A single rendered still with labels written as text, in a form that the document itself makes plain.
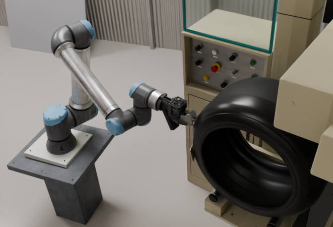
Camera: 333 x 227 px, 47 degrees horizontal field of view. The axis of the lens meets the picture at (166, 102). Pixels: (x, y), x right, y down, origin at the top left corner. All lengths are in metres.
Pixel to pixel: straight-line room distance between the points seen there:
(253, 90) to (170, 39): 3.33
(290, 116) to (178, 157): 2.35
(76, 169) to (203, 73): 0.98
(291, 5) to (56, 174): 1.64
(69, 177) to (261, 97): 1.37
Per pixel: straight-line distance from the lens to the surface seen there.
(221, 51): 2.25
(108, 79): 4.33
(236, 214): 1.86
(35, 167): 2.54
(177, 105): 1.69
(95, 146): 2.55
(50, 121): 2.40
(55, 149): 2.51
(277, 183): 1.86
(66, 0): 4.77
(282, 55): 1.64
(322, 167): 0.87
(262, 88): 1.48
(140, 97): 1.79
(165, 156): 3.27
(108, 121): 1.81
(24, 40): 5.32
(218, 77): 2.35
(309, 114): 0.94
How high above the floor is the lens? 2.27
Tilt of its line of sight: 36 degrees down
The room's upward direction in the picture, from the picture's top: 4 degrees counter-clockwise
